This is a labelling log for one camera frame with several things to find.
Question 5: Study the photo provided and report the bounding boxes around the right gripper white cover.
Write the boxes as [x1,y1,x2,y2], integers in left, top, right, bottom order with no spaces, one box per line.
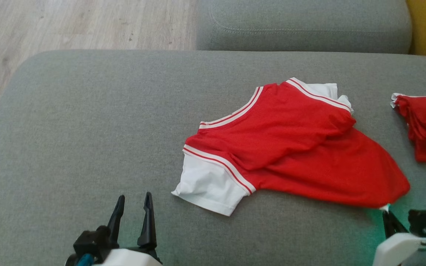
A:
[374,211,426,266]

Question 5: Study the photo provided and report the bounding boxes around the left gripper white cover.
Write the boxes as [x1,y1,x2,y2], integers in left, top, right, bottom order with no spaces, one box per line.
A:
[95,192,163,266]

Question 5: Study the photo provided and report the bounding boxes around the red jersey white sleeves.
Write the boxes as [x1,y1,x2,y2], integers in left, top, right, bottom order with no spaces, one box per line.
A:
[171,77,410,217]

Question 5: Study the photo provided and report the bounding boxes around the large grey sofa seat cushion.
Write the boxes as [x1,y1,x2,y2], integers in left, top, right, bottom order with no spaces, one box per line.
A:
[0,49,426,266]

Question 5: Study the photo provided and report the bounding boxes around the small grey sofa cushion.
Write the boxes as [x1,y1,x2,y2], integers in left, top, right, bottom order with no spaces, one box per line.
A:
[196,0,413,55]

